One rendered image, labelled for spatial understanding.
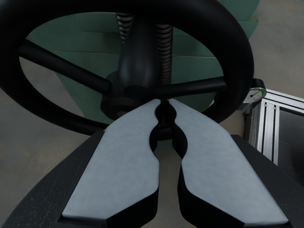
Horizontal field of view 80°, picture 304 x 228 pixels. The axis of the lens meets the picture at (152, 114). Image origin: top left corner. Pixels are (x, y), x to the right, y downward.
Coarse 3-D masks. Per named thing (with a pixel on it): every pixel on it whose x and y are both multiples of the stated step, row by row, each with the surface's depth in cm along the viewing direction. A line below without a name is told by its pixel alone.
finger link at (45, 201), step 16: (96, 144) 7; (64, 160) 7; (80, 160) 7; (48, 176) 6; (64, 176) 6; (80, 176) 6; (32, 192) 6; (48, 192) 6; (64, 192) 6; (16, 208) 5; (32, 208) 5; (48, 208) 5; (64, 208) 5; (16, 224) 5; (32, 224) 5; (48, 224) 5; (64, 224) 5; (80, 224) 5; (96, 224) 5
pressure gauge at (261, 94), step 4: (256, 80) 40; (260, 80) 40; (252, 84) 40; (256, 84) 40; (260, 84) 40; (252, 88) 39; (256, 88) 39; (260, 88) 39; (264, 88) 40; (252, 92) 41; (256, 92) 41; (260, 92) 41; (264, 92) 41; (248, 96) 42; (256, 96) 42; (260, 96) 42; (264, 96) 42; (244, 100) 44; (248, 100) 44; (252, 100) 44; (256, 100) 43
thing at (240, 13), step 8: (224, 0) 29; (232, 0) 29; (240, 0) 29; (248, 0) 29; (256, 0) 29; (232, 8) 30; (240, 8) 30; (248, 8) 30; (240, 16) 32; (248, 16) 32
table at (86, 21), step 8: (80, 16) 22; (88, 16) 22; (96, 16) 22; (104, 16) 22; (112, 16) 22; (80, 24) 23; (88, 24) 23; (96, 24) 23; (104, 24) 23; (112, 24) 23; (104, 32) 24; (112, 32) 24; (176, 32) 24; (184, 32) 24
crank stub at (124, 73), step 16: (144, 16) 12; (128, 32) 12; (144, 32) 11; (128, 48) 10; (144, 48) 10; (128, 64) 10; (144, 64) 10; (128, 80) 10; (144, 80) 10; (128, 96) 11; (144, 96) 10
